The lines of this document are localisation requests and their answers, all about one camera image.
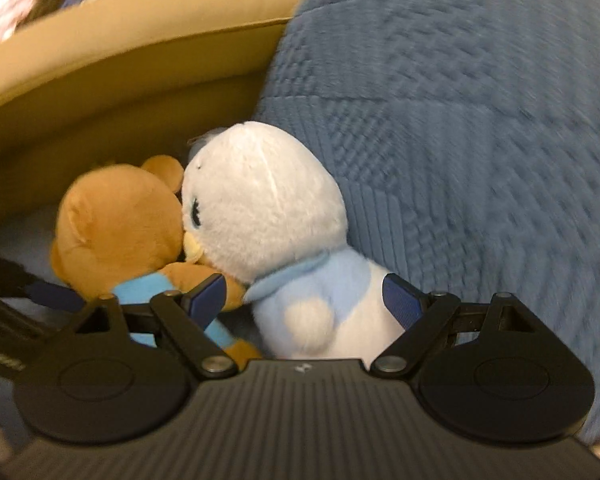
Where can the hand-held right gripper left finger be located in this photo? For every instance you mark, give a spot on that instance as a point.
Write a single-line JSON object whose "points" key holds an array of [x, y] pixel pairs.
{"points": [[207, 297]]}

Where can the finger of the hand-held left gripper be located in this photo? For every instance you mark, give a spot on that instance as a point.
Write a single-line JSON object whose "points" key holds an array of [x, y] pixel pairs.
{"points": [[55, 295]]}

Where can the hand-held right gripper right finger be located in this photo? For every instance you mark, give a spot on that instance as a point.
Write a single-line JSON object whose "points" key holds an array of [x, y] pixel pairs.
{"points": [[402, 302]]}

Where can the brown bear plush blue shirt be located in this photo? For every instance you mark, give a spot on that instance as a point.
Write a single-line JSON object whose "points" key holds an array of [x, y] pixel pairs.
{"points": [[115, 230]]}

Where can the white duck plush toy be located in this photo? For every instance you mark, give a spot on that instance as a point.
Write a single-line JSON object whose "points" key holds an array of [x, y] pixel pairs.
{"points": [[265, 210]]}

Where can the blue quilted seat cushion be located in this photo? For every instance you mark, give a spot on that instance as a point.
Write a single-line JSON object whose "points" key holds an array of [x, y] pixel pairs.
{"points": [[455, 135]]}

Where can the yellow sofa armrest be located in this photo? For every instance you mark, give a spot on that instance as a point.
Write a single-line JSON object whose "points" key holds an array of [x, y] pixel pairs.
{"points": [[105, 60]]}

